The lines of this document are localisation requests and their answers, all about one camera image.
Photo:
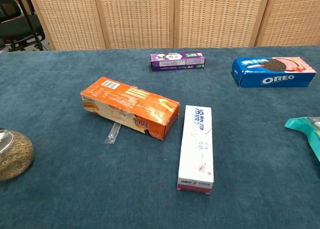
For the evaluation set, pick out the purple gum box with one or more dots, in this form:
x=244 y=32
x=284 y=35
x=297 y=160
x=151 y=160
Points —
x=175 y=61

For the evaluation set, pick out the black office chair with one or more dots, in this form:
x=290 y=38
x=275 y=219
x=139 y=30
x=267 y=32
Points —
x=15 y=30

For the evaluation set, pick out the orange cardboard snack box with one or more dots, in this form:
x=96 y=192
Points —
x=130 y=106

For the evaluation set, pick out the white toothpaste box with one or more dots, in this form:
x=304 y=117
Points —
x=197 y=144

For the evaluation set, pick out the blue pink Oreo box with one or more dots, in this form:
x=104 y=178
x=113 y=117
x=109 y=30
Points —
x=272 y=74

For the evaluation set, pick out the round jar with black lid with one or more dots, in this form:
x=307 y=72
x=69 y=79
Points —
x=16 y=156

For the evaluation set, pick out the teal snack bag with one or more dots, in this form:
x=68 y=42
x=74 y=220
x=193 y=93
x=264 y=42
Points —
x=307 y=129

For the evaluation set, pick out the woven wooden folding screen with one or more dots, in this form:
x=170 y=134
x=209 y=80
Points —
x=140 y=19

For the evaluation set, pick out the straw in clear wrapper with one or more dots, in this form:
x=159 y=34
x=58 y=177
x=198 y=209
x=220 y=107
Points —
x=113 y=135

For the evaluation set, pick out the blue carpet table cover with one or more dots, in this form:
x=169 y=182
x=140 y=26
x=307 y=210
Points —
x=100 y=189

